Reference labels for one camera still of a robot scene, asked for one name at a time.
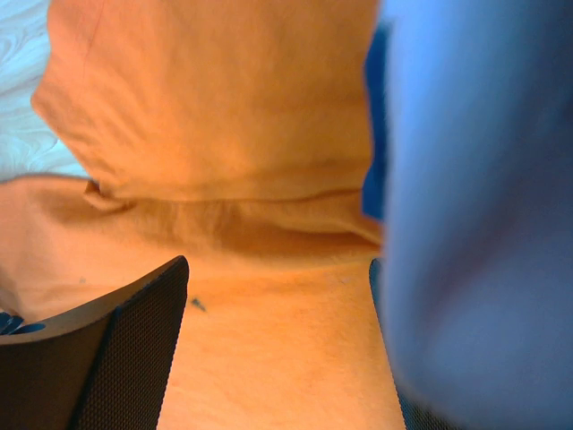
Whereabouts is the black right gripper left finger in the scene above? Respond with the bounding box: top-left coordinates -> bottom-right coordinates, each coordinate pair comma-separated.
1,256 -> 189,430

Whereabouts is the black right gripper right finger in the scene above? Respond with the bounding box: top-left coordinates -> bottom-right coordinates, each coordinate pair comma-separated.
369,259 -> 457,430

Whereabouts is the orange t shirt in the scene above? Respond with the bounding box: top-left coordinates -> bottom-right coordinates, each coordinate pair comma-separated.
1,1 -> 403,429

